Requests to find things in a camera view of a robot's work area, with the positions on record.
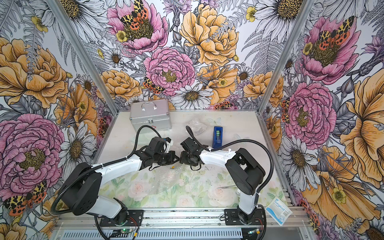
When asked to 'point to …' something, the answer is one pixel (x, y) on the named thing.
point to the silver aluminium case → (155, 114)
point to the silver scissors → (225, 187)
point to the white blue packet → (278, 211)
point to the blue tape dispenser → (217, 140)
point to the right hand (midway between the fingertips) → (183, 164)
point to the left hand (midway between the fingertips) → (178, 162)
